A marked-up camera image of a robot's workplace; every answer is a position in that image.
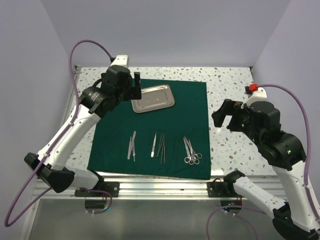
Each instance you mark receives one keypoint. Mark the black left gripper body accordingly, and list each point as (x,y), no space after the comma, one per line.
(124,94)

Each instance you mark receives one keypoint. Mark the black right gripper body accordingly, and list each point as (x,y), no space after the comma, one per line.
(239,122)

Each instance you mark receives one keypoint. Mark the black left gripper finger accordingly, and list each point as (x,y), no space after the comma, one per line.
(135,93)
(137,79)

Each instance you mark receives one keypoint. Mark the silver pointed tweezers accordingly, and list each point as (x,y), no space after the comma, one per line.
(163,151)
(160,145)

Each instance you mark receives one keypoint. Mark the dark green surgical cloth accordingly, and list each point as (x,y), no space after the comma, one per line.
(123,139)

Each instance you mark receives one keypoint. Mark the silver surgical scissors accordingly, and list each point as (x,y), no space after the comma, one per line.
(187,150)
(194,158)

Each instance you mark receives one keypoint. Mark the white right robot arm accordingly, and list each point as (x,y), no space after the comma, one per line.
(298,216)

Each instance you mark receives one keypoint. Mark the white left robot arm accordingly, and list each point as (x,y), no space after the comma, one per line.
(49,163)

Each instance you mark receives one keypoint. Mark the stainless steel instrument tray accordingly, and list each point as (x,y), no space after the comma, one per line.
(154,98)

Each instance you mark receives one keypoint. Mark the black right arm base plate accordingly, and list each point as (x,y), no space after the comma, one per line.
(220,189)

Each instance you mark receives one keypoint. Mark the aluminium rail frame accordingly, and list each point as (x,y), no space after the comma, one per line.
(151,207)

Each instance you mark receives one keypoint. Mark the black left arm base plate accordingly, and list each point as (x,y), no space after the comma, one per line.
(111,187)

